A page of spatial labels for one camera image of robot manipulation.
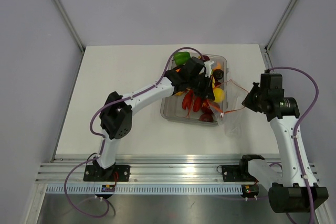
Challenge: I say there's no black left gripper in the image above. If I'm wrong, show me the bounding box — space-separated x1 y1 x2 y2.
187 73 215 100

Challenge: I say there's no yellow lemon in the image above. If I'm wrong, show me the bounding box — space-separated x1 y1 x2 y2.
213 88 225 103

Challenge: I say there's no clear zip bag orange zipper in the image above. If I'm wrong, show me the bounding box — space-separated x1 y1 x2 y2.
209 79 248 138

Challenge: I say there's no dark red round fruit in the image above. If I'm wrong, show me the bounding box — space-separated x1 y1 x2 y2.
199 113 214 123

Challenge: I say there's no red apple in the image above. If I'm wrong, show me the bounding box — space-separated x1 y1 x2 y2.
201 99 213 113

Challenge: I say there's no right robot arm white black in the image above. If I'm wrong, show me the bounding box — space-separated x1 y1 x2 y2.
221 71 329 213

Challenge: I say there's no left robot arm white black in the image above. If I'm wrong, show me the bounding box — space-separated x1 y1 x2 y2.
83 58 214 182

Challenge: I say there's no clear plastic food bin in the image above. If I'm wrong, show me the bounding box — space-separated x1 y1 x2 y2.
160 55 228 126

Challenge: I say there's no red crayfish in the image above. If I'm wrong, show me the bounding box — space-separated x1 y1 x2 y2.
181 89 202 118

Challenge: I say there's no yellow ginger root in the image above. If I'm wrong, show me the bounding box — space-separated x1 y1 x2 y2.
175 91 184 96

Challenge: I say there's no dark red fruit at edge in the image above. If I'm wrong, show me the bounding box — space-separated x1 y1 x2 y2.
202 55 210 62

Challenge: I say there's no green bell pepper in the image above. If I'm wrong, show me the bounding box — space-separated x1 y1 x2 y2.
173 51 191 66

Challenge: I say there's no black shiny fruit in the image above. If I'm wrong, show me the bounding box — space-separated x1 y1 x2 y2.
212 69 224 80

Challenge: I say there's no orange peach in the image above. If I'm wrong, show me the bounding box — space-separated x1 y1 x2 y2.
214 62 222 69

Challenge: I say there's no right aluminium frame post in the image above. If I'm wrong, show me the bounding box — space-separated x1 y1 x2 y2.
264 0 316 53

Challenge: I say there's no aluminium frame post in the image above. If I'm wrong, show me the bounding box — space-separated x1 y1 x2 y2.
264 0 316 53
52 0 86 55

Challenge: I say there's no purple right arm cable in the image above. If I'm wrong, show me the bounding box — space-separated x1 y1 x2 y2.
265 66 320 224

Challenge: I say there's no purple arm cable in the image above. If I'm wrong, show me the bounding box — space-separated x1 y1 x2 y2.
265 66 320 224
64 46 203 218

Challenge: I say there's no aluminium mounting rail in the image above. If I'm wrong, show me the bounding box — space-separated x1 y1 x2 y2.
35 155 322 184

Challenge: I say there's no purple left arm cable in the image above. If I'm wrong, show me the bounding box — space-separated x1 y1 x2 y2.
64 46 203 218

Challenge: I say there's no white slotted cable duct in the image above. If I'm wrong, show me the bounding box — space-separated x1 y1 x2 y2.
46 183 243 195

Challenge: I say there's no left aluminium frame post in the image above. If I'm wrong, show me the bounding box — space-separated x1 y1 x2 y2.
52 0 86 55

